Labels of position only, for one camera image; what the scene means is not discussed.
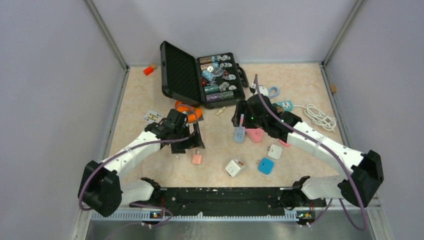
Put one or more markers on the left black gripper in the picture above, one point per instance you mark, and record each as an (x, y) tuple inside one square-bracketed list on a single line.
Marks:
[(194, 141)]

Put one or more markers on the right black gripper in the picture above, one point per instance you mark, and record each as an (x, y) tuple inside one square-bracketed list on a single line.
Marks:
[(242, 107)]

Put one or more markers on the pink triangular power socket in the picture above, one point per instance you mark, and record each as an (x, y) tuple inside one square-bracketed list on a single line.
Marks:
[(255, 134)]

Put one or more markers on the light blue power strip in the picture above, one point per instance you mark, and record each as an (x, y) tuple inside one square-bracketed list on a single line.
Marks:
[(239, 134)]

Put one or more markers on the small salmon charger plug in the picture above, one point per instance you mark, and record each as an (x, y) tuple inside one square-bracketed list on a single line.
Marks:
[(197, 159)]

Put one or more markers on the white charger plug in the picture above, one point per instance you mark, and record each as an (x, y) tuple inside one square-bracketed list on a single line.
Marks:
[(274, 151)]

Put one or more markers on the blue charger plug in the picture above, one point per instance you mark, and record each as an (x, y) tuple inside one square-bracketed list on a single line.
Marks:
[(265, 165)]

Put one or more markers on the white cartoon plug adapter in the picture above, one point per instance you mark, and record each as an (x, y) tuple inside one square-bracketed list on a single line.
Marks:
[(235, 167)]

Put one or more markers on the dark green cube plug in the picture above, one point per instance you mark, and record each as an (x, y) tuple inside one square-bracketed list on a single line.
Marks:
[(277, 108)]

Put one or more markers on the pink charger plug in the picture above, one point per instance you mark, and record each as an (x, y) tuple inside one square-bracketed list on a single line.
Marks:
[(285, 144)]

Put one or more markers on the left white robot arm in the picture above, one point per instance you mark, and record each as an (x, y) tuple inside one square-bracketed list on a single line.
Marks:
[(101, 188)]

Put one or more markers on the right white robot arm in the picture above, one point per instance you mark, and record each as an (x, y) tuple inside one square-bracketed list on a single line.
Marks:
[(359, 174)]

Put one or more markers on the orange tape dispenser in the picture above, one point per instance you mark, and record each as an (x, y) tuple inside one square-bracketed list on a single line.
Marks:
[(193, 113)]

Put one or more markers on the white multi-hole adapter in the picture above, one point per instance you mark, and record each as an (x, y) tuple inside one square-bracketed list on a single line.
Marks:
[(152, 117)]

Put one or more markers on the small white plastic connector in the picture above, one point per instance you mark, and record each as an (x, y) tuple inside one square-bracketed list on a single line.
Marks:
[(221, 110)]

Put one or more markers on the open black carrying case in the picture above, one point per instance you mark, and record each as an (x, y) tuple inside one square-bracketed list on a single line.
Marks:
[(212, 81)]

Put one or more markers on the red small block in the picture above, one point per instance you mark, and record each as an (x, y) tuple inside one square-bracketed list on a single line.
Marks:
[(148, 70)]

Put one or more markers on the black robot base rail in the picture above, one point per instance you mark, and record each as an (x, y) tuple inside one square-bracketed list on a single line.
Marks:
[(231, 201)]

